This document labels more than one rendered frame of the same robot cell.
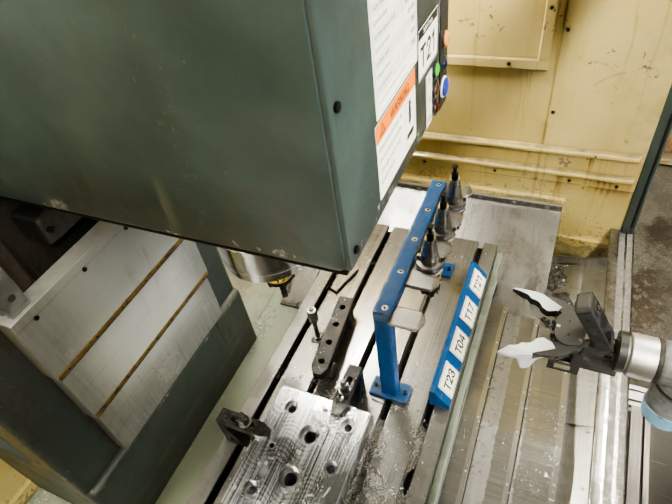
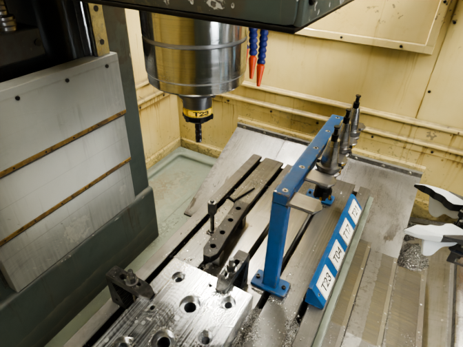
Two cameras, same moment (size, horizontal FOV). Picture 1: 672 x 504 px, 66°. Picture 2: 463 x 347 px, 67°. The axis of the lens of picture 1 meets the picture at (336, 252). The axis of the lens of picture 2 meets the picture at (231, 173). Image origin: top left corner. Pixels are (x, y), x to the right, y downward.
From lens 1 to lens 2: 0.38 m
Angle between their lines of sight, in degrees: 9
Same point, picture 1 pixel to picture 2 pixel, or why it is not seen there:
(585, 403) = (437, 335)
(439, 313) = (319, 230)
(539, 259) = (400, 211)
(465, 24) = (371, 10)
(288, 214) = not seen: outside the picture
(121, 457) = (10, 300)
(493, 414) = (357, 327)
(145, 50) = not seen: outside the picture
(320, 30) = not seen: outside the picture
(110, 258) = (45, 100)
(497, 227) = (368, 182)
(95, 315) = (17, 147)
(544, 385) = (402, 311)
